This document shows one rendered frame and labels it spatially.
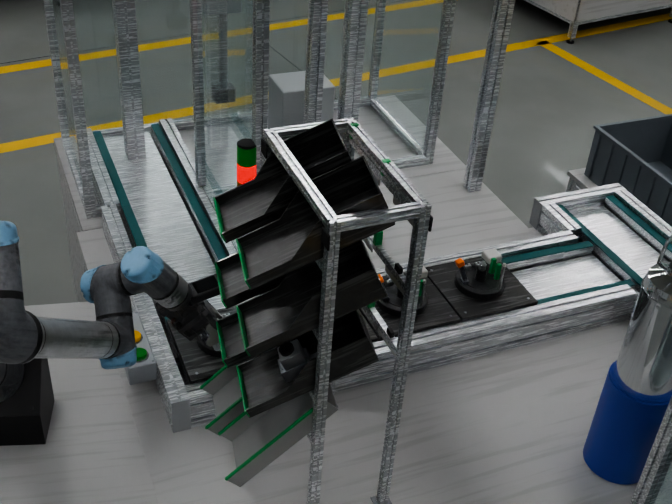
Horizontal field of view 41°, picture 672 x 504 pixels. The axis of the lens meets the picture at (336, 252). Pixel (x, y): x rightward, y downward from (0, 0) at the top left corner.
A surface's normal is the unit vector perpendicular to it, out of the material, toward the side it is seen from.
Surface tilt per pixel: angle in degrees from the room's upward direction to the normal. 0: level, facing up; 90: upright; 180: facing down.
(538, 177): 0
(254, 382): 25
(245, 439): 45
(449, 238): 0
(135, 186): 0
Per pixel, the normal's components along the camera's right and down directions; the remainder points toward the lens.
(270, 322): -0.36, -0.70
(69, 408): 0.06, -0.81
